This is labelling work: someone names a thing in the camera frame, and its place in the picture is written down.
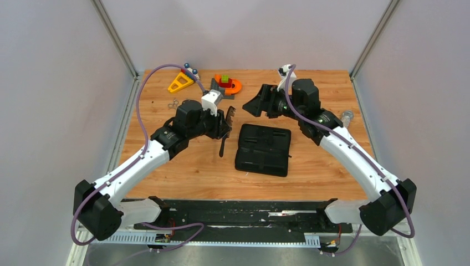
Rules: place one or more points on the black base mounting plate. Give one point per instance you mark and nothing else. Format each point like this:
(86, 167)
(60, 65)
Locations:
(247, 221)

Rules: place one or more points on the yellow triangle toy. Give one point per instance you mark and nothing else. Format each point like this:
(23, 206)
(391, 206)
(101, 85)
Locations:
(184, 79)

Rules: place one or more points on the red lego block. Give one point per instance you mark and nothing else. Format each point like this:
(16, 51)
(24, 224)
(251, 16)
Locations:
(226, 85)

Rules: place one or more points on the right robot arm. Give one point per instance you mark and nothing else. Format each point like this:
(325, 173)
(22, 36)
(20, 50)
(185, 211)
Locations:
(389, 201)

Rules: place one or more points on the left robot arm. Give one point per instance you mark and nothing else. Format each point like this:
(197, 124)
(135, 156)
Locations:
(99, 205)

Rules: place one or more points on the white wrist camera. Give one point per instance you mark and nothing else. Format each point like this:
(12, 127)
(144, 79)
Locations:
(211, 100)
(283, 73)

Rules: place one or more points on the black handled tail comb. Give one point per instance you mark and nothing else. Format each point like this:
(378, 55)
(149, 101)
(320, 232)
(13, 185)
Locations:
(226, 128)

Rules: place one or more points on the orange curved toy piece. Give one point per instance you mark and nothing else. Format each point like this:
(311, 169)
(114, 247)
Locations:
(227, 92)

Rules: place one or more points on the clear tube of beads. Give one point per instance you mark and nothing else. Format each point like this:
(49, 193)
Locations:
(346, 118)

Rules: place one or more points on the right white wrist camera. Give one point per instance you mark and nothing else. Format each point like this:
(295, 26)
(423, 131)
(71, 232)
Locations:
(283, 73)

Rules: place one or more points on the silver scissors left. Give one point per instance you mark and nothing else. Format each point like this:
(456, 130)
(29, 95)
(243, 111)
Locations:
(174, 104)

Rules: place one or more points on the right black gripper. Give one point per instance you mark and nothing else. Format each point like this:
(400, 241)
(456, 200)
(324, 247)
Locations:
(264, 102)

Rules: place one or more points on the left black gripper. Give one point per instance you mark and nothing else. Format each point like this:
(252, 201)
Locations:
(219, 126)

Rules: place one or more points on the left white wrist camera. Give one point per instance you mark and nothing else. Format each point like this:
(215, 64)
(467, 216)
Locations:
(211, 100)

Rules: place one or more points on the black zip tool case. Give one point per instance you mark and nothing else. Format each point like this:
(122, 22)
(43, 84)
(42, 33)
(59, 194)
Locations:
(263, 149)

